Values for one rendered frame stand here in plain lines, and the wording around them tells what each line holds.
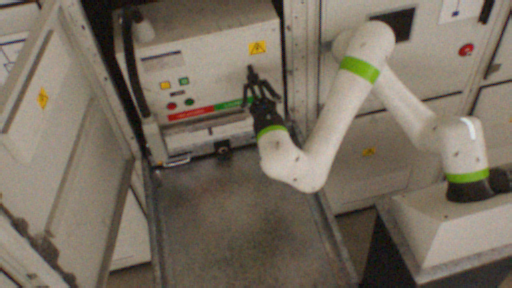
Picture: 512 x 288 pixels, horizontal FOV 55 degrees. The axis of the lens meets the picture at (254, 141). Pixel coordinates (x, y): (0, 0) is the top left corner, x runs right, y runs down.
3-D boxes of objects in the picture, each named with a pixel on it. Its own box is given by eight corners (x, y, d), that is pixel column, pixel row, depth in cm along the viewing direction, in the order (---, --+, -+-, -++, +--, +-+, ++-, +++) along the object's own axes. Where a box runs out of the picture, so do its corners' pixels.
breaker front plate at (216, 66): (284, 127, 182) (279, 23, 145) (156, 157, 178) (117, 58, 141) (283, 124, 183) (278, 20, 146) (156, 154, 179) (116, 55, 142)
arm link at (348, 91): (329, 66, 143) (358, 72, 135) (351, 83, 151) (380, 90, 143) (274, 178, 142) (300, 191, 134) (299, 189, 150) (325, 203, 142)
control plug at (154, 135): (169, 159, 165) (157, 126, 152) (155, 163, 165) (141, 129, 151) (166, 142, 170) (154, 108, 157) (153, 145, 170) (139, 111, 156)
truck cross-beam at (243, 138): (292, 133, 186) (292, 123, 181) (152, 166, 182) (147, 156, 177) (288, 124, 189) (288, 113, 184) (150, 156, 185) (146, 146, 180)
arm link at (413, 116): (443, 133, 176) (344, 24, 165) (472, 135, 160) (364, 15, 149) (419, 159, 175) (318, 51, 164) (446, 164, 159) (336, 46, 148)
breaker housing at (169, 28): (285, 124, 183) (280, 19, 145) (154, 155, 179) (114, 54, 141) (254, 40, 215) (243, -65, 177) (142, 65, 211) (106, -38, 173)
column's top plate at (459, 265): (480, 172, 184) (481, 169, 183) (535, 249, 164) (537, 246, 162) (372, 204, 179) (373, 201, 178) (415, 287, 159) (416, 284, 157)
